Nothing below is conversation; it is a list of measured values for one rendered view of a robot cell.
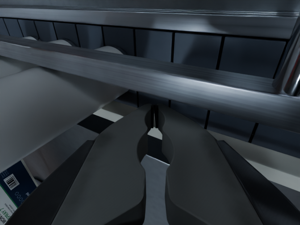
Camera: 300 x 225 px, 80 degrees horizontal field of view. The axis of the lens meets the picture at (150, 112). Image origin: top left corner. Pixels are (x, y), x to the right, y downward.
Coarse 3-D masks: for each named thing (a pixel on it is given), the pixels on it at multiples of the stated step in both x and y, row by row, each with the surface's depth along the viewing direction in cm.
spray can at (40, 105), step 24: (120, 48) 18; (24, 72) 12; (48, 72) 12; (0, 96) 10; (24, 96) 10; (48, 96) 11; (72, 96) 13; (96, 96) 14; (0, 120) 9; (24, 120) 10; (48, 120) 11; (72, 120) 13; (0, 144) 9; (24, 144) 10; (0, 168) 10
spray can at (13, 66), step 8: (56, 40) 20; (64, 40) 21; (0, 56) 16; (0, 64) 15; (8, 64) 15; (16, 64) 16; (24, 64) 16; (32, 64) 17; (0, 72) 15; (8, 72) 15; (16, 72) 16
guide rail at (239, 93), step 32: (64, 64) 10; (96, 64) 9; (128, 64) 8; (160, 64) 8; (160, 96) 8; (192, 96) 7; (224, 96) 6; (256, 96) 6; (288, 96) 5; (288, 128) 6
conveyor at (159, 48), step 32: (0, 32) 28; (32, 32) 24; (64, 32) 21; (96, 32) 18; (128, 32) 16; (160, 32) 15; (192, 32) 17; (192, 64) 15; (224, 64) 14; (256, 64) 12; (128, 96) 20; (224, 128) 16; (256, 128) 15
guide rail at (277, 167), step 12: (108, 108) 18; (120, 108) 18; (132, 108) 18; (156, 132) 16; (240, 144) 14; (252, 144) 14; (252, 156) 13; (264, 156) 13; (276, 156) 13; (288, 156) 13; (264, 168) 12; (276, 168) 12; (288, 168) 12; (276, 180) 12; (288, 180) 12
